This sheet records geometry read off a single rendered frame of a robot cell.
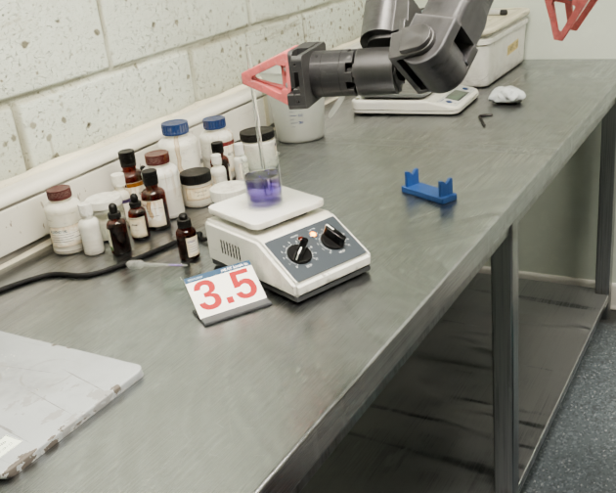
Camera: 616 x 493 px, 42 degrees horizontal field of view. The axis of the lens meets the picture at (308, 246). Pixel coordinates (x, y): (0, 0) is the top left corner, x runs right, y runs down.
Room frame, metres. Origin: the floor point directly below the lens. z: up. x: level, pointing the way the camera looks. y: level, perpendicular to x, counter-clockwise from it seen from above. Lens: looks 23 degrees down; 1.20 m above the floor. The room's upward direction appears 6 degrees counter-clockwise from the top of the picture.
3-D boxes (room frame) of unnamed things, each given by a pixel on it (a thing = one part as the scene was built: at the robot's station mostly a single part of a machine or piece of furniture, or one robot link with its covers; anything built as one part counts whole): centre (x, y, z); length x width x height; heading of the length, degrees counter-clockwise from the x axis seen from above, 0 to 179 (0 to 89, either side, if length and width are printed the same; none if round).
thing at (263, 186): (1.02, 0.05, 0.87); 0.06 x 0.05 x 0.08; 1
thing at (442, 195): (1.23, -0.21, 0.77); 0.10 x 0.03 x 0.04; 32
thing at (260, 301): (0.90, 0.11, 0.77); 0.09 x 0.06 x 0.04; 115
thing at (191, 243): (1.08, 0.17, 0.78); 0.03 x 0.03 x 0.07
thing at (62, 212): (1.17, 0.37, 0.80); 0.06 x 0.06 x 0.10
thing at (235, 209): (1.03, 0.05, 0.83); 0.12 x 0.12 x 0.01; 37
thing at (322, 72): (1.00, -0.05, 1.01); 0.10 x 0.07 x 0.07; 160
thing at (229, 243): (1.01, 0.04, 0.79); 0.22 x 0.13 x 0.08; 37
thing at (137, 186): (1.31, 0.29, 0.80); 0.04 x 0.04 x 0.11
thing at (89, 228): (1.14, 0.33, 0.79); 0.03 x 0.03 x 0.08
